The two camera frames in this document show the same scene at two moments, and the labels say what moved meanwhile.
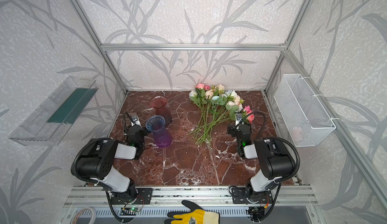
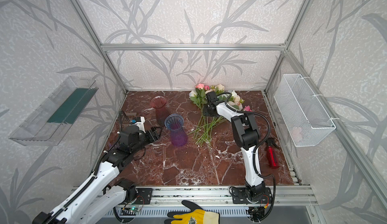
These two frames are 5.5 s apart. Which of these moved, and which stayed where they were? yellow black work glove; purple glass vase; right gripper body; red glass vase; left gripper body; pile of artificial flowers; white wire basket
Moved: purple glass vase; right gripper body; left gripper body
Stayed: white wire basket; pile of artificial flowers; yellow black work glove; red glass vase
